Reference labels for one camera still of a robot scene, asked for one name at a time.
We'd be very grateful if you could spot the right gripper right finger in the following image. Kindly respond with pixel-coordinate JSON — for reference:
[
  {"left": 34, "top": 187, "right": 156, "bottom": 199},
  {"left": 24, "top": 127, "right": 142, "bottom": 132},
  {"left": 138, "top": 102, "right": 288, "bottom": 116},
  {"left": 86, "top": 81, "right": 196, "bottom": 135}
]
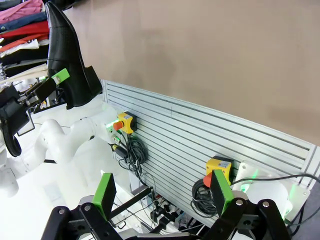
[{"left": 199, "top": 168, "right": 294, "bottom": 240}]

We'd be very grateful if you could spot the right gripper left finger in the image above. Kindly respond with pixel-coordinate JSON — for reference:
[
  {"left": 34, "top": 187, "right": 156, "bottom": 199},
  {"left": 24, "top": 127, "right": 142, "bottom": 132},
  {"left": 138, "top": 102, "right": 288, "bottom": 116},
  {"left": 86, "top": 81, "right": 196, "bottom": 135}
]
[{"left": 41, "top": 171, "right": 121, "bottom": 240}]

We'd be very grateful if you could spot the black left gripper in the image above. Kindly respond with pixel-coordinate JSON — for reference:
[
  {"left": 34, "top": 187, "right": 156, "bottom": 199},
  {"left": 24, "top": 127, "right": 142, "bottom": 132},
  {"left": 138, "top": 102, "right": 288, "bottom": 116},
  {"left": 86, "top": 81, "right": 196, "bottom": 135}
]
[{"left": 0, "top": 67, "right": 71, "bottom": 141}]

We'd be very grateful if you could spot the black leather shoe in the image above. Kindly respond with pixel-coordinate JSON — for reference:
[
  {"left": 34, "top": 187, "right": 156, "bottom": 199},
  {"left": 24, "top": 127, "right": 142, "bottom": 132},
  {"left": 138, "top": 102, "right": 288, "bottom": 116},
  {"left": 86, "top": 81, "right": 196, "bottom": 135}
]
[{"left": 46, "top": 0, "right": 104, "bottom": 111}]

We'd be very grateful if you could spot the beige garment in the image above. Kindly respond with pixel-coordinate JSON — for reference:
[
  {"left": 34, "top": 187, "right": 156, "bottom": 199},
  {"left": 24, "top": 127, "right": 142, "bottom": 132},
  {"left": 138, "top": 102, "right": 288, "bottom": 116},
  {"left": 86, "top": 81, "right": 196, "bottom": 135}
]
[{"left": 0, "top": 62, "right": 49, "bottom": 82}]

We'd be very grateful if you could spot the black metal rod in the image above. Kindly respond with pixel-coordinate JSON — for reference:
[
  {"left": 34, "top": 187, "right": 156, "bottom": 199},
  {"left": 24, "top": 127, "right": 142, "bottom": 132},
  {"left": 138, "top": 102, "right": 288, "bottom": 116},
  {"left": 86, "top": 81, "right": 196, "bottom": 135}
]
[{"left": 109, "top": 186, "right": 155, "bottom": 221}]

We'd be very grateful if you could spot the yellow emergency stop button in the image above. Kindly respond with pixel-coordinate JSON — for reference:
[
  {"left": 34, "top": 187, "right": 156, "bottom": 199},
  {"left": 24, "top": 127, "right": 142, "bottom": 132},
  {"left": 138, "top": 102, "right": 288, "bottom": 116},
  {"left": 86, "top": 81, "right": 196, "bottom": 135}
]
[
  {"left": 112, "top": 111, "right": 138, "bottom": 135},
  {"left": 202, "top": 155, "right": 233, "bottom": 188}
]

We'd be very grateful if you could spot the orange and white garment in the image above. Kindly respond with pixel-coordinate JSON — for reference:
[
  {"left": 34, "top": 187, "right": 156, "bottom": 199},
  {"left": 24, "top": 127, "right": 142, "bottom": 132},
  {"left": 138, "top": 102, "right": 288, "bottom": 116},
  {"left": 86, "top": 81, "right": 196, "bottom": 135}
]
[{"left": 0, "top": 36, "right": 50, "bottom": 56}]

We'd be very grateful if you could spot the red garment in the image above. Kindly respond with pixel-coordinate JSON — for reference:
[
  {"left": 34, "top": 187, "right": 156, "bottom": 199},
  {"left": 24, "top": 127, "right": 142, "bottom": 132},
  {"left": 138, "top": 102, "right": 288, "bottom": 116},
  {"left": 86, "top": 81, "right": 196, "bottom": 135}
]
[{"left": 0, "top": 20, "right": 51, "bottom": 39}]

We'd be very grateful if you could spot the navy garment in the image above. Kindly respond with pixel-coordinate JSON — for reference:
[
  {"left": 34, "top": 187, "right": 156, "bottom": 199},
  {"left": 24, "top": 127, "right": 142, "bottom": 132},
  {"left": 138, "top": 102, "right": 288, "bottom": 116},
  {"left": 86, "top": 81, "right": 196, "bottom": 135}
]
[{"left": 0, "top": 11, "right": 49, "bottom": 31}]

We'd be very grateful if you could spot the pink garment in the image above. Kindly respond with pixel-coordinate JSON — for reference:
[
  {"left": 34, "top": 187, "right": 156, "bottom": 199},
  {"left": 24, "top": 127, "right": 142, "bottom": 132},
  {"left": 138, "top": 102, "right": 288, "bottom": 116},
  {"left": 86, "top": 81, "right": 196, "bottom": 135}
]
[{"left": 0, "top": 0, "right": 48, "bottom": 25}]

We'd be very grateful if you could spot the black coiled cable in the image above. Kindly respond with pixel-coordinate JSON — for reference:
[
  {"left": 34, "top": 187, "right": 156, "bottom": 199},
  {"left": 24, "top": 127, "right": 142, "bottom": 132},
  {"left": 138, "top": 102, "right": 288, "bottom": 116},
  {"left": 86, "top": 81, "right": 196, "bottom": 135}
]
[
  {"left": 109, "top": 131, "right": 149, "bottom": 177},
  {"left": 191, "top": 177, "right": 220, "bottom": 218}
]

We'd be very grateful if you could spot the grey slotted base plate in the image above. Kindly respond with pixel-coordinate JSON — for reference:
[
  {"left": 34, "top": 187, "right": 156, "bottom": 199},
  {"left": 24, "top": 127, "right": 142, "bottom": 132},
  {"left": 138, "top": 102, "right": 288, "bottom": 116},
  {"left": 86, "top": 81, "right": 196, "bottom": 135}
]
[{"left": 101, "top": 78, "right": 317, "bottom": 227}]

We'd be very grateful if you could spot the thin black power cable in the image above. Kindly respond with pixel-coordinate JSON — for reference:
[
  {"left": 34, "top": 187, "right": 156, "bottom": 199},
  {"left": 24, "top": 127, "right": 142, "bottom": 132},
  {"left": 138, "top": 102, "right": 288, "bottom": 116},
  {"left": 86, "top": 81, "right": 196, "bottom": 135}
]
[{"left": 231, "top": 173, "right": 320, "bottom": 187}]

